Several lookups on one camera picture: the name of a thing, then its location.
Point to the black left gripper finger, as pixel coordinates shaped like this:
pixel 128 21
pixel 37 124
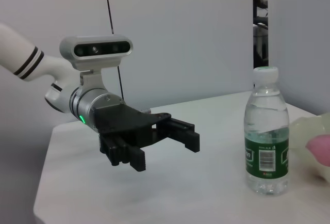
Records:
pixel 185 136
pixel 123 154

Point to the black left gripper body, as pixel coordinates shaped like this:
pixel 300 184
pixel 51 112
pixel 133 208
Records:
pixel 123 123

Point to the clear water bottle green label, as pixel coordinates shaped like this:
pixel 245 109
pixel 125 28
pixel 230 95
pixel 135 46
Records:
pixel 266 136

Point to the pink peach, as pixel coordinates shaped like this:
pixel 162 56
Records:
pixel 321 149

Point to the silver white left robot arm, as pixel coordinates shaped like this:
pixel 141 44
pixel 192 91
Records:
pixel 51 79

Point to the green glass fruit bowl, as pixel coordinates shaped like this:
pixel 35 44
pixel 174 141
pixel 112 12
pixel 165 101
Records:
pixel 304 131

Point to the dark background equipment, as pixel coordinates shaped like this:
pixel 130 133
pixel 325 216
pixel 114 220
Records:
pixel 260 15

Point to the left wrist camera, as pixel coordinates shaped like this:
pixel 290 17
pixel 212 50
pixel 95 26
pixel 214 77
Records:
pixel 95 51

